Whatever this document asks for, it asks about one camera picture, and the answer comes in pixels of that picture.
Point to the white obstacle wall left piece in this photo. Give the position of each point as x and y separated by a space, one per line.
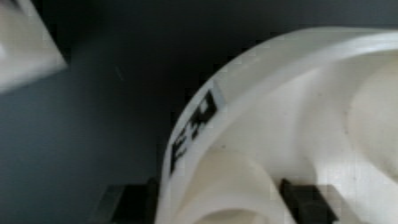
30 57

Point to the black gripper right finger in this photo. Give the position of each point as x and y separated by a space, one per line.
305 204

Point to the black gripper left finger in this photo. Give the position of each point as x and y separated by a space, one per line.
126 205

